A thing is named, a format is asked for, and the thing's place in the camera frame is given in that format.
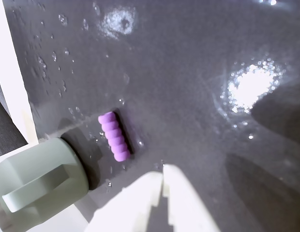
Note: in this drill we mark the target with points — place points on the black glossy mat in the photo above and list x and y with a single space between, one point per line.
188 60

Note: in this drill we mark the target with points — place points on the purple ribbed pen grip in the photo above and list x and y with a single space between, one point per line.
114 137

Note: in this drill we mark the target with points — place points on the pale green cup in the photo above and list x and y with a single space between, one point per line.
43 164

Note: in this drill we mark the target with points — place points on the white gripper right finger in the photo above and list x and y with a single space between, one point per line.
186 207

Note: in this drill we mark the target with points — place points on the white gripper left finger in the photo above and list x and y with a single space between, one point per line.
130 203

